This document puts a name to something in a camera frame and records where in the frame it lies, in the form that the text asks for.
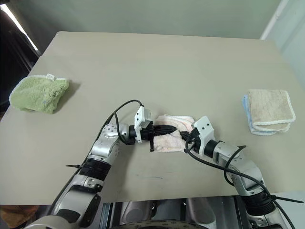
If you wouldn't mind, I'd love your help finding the green crumpled towel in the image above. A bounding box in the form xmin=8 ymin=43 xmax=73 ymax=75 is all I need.
xmin=9 ymin=73 xmax=71 ymax=115

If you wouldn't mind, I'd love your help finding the white door frame post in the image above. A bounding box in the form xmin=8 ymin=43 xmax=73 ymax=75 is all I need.
xmin=259 ymin=0 xmax=287 ymax=41

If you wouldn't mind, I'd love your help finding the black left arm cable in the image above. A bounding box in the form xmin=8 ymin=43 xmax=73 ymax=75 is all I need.
xmin=104 ymin=99 xmax=145 ymax=146

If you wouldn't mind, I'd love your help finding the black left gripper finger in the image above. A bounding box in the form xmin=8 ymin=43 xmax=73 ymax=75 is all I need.
xmin=154 ymin=124 xmax=178 ymax=132
xmin=155 ymin=130 xmax=176 ymax=137

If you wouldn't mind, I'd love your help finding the beige folded towel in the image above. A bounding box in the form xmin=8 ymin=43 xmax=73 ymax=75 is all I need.
xmin=246 ymin=88 xmax=297 ymax=132

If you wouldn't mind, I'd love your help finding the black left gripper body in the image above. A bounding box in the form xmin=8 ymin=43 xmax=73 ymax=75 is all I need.
xmin=142 ymin=121 xmax=157 ymax=153

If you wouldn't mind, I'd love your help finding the dark furniture beside table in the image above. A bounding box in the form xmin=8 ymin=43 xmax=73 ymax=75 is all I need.
xmin=0 ymin=4 xmax=39 ymax=113

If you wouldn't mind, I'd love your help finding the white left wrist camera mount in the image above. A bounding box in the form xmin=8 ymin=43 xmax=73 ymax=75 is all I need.
xmin=133 ymin=106 xmax=153 ymax=145

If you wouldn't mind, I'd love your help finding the pink fluffy towel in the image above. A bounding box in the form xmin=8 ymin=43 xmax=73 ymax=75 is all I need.
xmin=152 ymin=114 xmax=196 ymax=154

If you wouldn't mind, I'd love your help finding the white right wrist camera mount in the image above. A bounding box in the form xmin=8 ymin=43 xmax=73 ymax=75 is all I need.
xmin=193 ymin=115 xmax=215 ymax=154

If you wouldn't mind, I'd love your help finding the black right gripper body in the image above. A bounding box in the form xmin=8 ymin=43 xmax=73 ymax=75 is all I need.
xmin=184 ymin=128 xmax=201 ymax=154

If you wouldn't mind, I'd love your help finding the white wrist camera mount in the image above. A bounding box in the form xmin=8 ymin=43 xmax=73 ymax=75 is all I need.
xmin=133 ymin=106 xmax=153 ymax=145
xmin=193 ymin=115 xmax=215 ymax=154

